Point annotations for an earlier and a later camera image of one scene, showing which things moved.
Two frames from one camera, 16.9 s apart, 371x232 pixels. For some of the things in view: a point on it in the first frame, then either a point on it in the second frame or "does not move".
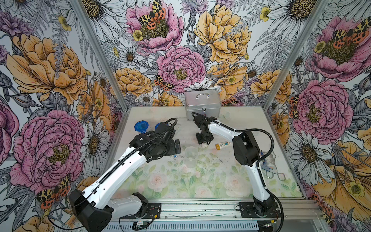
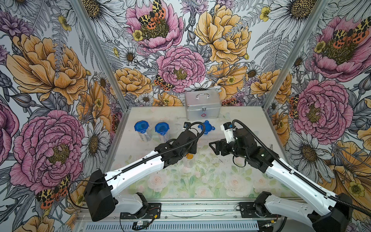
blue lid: x=161 y=127 does not move
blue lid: x=141 y=125 does not move
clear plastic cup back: x=191 y=155 does not move
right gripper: x=199 y=140 → x=223 y=143
